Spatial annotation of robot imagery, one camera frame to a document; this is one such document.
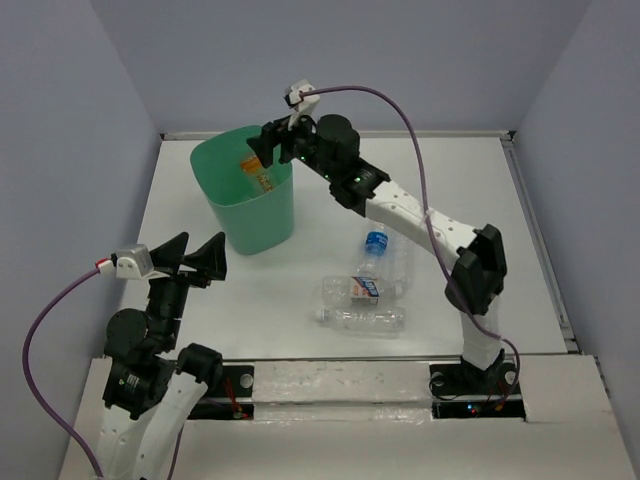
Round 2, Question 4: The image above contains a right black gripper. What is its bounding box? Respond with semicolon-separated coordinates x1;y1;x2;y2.
246;104;336;182

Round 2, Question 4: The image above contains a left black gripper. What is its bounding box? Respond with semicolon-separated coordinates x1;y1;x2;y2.
145;228;228;346

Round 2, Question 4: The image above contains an orange label plastic bottle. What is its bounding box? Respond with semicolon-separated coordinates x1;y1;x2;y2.
240;156;274;197

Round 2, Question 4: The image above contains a blue label clear bottle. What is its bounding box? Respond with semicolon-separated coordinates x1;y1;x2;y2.
357;222;390;277

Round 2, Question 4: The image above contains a clear bottle white cap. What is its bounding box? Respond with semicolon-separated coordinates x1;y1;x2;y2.
389;234;415;291

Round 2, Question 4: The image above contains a square bottle blue-orange label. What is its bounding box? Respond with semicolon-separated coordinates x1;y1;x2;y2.
321;275;405;308

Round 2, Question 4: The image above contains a long clear bottle front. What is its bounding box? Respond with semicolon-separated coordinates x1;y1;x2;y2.
314;308;405;337

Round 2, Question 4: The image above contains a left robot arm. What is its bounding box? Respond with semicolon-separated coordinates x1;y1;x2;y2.
96;232;227;479

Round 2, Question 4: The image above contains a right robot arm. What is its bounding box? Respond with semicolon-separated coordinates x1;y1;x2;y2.
247;115;507;392

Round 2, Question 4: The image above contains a green plastic bin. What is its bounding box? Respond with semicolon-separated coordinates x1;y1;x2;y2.
190;125;294;255

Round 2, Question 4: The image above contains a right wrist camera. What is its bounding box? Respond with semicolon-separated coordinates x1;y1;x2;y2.
284;79;320;115

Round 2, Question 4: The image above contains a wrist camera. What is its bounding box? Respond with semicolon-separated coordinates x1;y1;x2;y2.
114;244;155;280
284;79;320;115

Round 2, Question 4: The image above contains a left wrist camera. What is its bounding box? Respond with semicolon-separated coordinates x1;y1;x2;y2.
114;244;155;280

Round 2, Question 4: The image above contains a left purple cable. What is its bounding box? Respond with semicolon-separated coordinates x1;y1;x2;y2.
22;258;117;480

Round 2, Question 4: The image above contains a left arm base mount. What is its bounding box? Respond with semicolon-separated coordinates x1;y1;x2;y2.
188;363;255;421

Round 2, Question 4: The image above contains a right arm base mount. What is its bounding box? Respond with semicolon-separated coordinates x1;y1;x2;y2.
428;363;526;420

